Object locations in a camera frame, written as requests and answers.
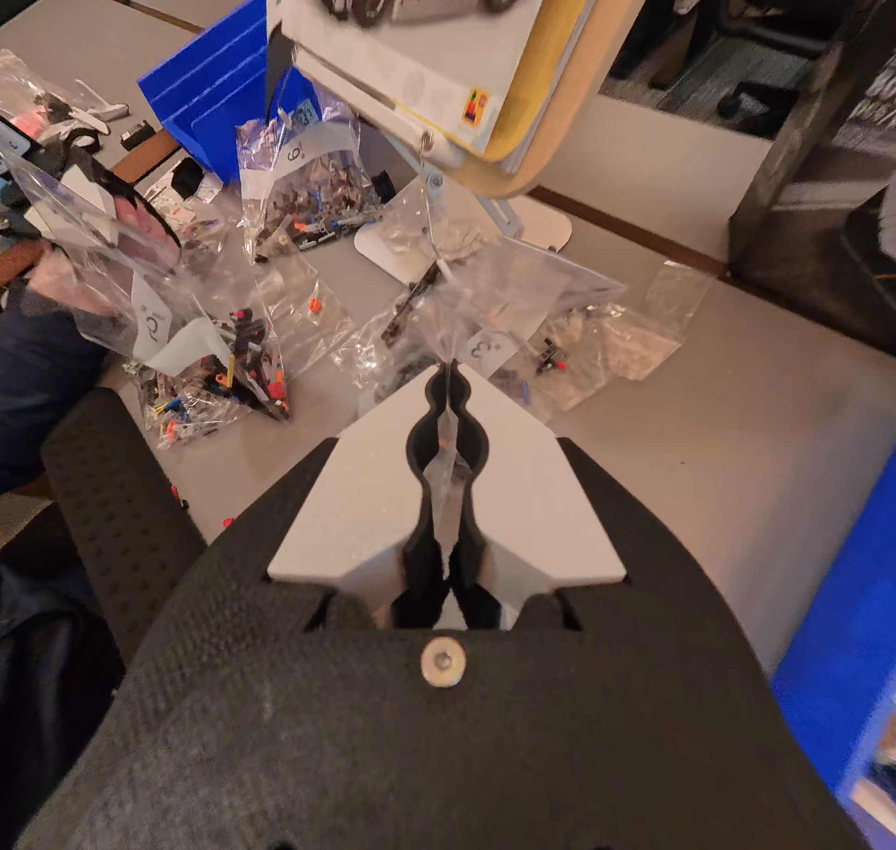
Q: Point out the empty clear plastic bag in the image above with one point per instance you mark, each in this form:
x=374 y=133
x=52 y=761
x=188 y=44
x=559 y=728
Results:
x=420 y=227

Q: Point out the white lego piece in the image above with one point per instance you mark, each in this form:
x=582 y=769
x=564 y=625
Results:
x=98 y=105

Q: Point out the black perforated table edge pad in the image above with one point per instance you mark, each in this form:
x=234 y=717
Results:
x=119 y=514

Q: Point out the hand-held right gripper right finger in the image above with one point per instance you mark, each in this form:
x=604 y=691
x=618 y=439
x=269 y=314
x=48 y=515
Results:
x=546 y=514

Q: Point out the lego instruction booklet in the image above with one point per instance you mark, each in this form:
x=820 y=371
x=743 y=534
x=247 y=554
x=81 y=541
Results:
x=420 y=59

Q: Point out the black paper flap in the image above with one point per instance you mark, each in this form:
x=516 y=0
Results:
x=280 y=66

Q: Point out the person's left hand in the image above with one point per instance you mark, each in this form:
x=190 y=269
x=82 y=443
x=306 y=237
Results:
x=84 y=283

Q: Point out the black lego piece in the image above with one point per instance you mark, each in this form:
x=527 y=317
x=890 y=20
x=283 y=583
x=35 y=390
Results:
x=186 y=178

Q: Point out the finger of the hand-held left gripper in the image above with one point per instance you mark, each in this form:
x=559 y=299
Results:
x=77 y=206

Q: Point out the small black block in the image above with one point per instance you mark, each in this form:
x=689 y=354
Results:
x=136 y=135

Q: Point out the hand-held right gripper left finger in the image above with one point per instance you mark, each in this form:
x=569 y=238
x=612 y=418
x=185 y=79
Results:
x=343 y=514

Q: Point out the person's left forearm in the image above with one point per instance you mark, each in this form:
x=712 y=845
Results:
x=42 y=388

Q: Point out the black lego tire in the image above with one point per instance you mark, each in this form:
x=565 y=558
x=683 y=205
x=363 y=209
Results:
x=383 y=187

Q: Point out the blue plastic bin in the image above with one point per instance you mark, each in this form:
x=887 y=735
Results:
x=840 y=619
x=210 y=94

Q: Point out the person's navy jacket torso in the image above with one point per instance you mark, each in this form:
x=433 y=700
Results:
x=49 y=689

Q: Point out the printed paper sheet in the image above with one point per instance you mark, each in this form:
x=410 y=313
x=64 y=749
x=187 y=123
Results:
x=210 y=192

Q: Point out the red black lego pin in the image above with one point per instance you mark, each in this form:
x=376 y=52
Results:
x=176 y=497

